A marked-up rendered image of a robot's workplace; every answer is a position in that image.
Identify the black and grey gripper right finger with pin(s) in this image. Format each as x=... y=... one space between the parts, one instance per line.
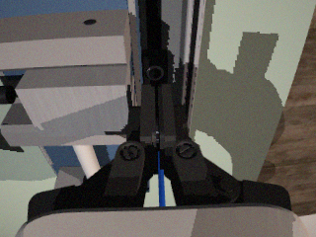
x=194 y=179

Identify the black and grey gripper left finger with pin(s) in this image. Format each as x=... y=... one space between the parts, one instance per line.
x=123 y=181

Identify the dark grey metal block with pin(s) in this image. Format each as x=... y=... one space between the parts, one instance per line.
x=77 y=101

